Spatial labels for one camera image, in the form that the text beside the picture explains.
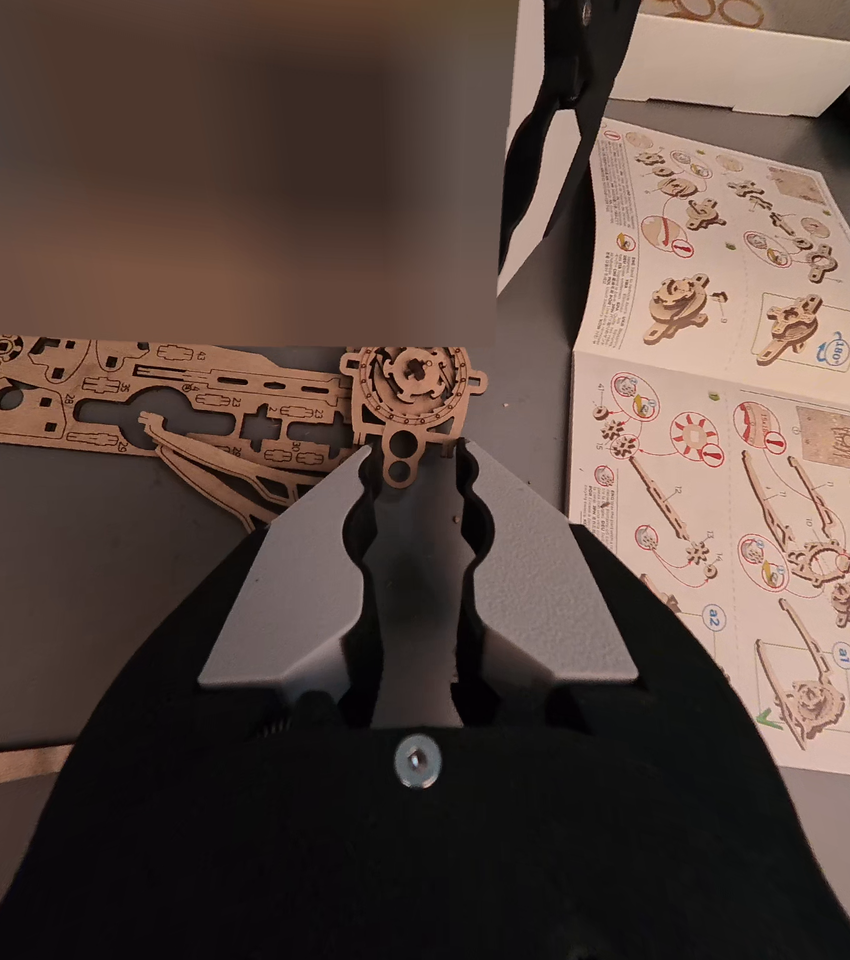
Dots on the wooden wing-shaped frame part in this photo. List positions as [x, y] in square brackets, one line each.
[148, 418]

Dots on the paper instruction booklet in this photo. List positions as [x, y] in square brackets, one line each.
[732, 337]

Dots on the thin wooden stick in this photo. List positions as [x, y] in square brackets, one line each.
[4, 766]

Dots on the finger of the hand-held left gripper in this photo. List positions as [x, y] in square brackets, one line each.
[552, 195]
[528, 60]

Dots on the round wooden gear assembly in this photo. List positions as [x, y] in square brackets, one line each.
[432, 384]

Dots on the laser-cut plywood parts sheet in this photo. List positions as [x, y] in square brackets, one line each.
[34, 421]

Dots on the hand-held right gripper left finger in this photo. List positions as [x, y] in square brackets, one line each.
[290, 600]

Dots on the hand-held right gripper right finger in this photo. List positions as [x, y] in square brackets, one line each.
[545, 600]

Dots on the white cardboard box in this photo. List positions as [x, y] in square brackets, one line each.
[732, 75]

